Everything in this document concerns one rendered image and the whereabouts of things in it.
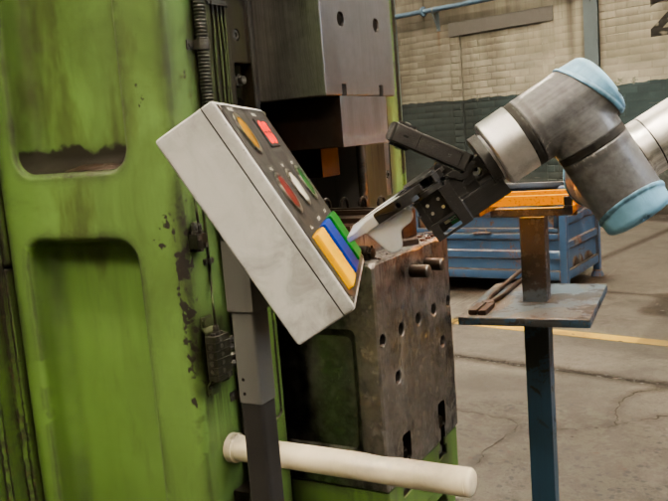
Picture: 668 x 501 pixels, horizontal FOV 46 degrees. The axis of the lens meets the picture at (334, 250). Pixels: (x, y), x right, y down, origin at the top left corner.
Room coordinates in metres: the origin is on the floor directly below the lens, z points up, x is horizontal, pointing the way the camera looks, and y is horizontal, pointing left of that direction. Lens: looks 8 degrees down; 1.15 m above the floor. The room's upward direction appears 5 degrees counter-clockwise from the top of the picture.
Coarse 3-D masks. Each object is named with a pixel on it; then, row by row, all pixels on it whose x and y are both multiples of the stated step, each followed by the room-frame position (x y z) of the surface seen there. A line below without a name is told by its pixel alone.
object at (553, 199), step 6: (504, 198) 1.84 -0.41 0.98; (510, 198) 1.84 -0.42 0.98; (516, 198) 1.83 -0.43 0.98; (522, 198) 1.82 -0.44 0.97; (528, 198) 1.82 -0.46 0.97; (534, 198) 1.81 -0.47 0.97; (540, 198) 1.81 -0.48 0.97; (546, 198) 1.80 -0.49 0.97; (552, 198) 1.80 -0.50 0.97; (558, 198) 1.79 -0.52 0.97; (498, 204) 1.85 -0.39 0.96; (504, 204) 1.84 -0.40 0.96; (510, 204) 1.84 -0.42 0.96; (516, 204) 1.83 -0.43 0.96; (522, 204) 1.83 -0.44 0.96; (528, 204) 1.82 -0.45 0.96; (534, 204) 1.81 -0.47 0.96; (540, 204) 1.81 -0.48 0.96; (546, 204) 1.80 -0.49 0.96; (552, 204) 1.80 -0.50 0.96; (558, 204) 1.79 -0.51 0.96
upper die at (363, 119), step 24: (336, 96) 1.50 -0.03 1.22; (360, 96) 1.57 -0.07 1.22; (384, 96) 1.66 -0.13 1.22; (288, 120) 1.55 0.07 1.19; (312, 120) 1.52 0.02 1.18; (336, 120) 1.50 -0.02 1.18; (360, 120) 1.56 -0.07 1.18; (384, 120) 1.65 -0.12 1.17; (288, 144) 1.55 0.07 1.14; (312, 144) 1.53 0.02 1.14; (336, 144) 1.50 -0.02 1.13; (360, 144) 1.55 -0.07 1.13
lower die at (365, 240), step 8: (336, 208) 1.67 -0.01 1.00; (344, 208) 1.66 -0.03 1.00; (344, 216) 1.59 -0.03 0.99; (352, 216) 1.58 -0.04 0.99; (360, 216) 1.57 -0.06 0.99; (344, 224) 1.54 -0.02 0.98; (352, 224) 1.53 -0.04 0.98; (360, 240) 1.53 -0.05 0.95; (368, 240) 1.56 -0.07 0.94; (376, 248) 1.58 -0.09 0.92
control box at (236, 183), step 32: (192, 128) 0.88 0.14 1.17; (224, 128) 0.88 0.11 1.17; (256, 128) 1.05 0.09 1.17; (192, 160) 0.88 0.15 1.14; (224, 160) 0.88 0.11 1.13; (256, 160) 0.89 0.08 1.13; (288, 160) 1.13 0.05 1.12; (192, 192) 0.88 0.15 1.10; (224, 192) 0.88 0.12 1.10; (256, 192) 0.88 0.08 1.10; (224, 224) 0.88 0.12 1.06; (256, 224) 0.88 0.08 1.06; (288, 224) 0.88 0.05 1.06; (320, 224) 1.02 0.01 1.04; (256, 256) 0.88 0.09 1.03; (288, 256) 0.88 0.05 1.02; (320, 256) 0.88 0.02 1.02; (288, 288) 0.88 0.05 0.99; (320, 288) 0.87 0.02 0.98; (352, 288) 0.93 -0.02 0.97; (288, 320) 0.88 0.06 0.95; (320, 320) 0.87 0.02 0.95
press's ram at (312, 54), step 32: (256, 0) 1.51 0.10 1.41; (288, 0) 1.48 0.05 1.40; (320, 0) 1.45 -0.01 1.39; (352, 0) 1.56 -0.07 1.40; (384, 0) 1.69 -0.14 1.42; (256, 32) 1.52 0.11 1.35; (288, 32) 1.48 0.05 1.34; (320, 32) 1.45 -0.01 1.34; (352, 32) 1.55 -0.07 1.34; (384, 32) 1.68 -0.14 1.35; (256, 64) 1.52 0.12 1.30; (288, 64) 1.49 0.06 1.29; (320, 64) 1.45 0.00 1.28; (352, 64) 1.55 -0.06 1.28; (384, 64) 1.67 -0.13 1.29; (288, 96) 1.49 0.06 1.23; (320, 96) 1.48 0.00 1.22
